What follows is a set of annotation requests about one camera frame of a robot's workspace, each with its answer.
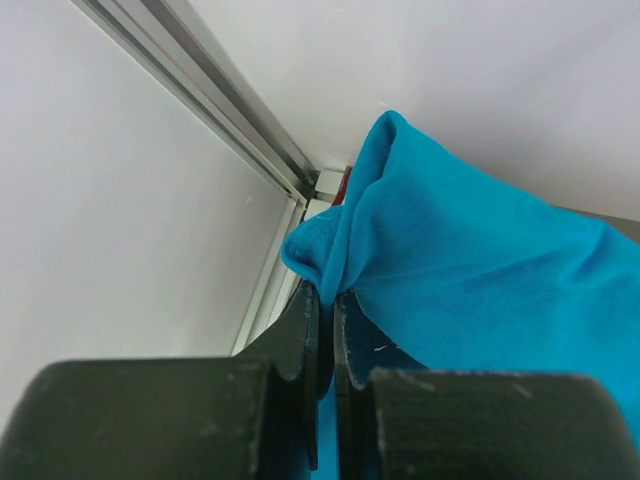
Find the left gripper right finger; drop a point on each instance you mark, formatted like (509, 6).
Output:
(397, 419)

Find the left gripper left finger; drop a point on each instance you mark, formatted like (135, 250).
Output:
(249, 416)

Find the blue t shirt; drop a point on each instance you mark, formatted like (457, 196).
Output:
(465, 272)

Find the dark red folded t shirt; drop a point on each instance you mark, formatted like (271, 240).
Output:
(341, 193)

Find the aluminium corner frame post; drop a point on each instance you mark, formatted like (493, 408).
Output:
(171, 41)

